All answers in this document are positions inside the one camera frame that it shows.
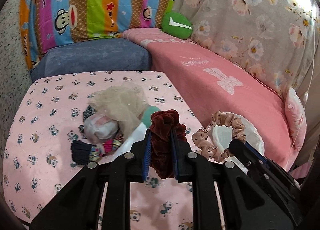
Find pink fleece blanket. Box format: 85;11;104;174
121;28;299;170

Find small pink floral pillow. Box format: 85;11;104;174
284;87;307;151

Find green round plush cushion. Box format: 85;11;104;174
161;11;193;40

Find teal green pouch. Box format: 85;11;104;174
140;105;160;128

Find dark red velvet scrunchie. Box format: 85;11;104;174
150;109;187;179

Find pink dotted scrunchie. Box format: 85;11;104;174
191;110;250;163

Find black white leopard scrunchie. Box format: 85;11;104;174
78;106;97;134

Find white printed paper bag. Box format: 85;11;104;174
110;123;147;161

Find white bag lined trash bin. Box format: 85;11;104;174
204;111;266;173

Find beige tulle fabric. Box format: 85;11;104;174
88;82;149;140

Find grey floral duvet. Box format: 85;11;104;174
174;0;319;97

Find blue velvet cushion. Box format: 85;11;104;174
30;38;152;81

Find navy striped hair bow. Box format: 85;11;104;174
71;136;124;165

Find colourful monkey print pillow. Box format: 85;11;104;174
20;0;174;69

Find white crumpled plastic bag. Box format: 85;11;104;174
84;113;118;144

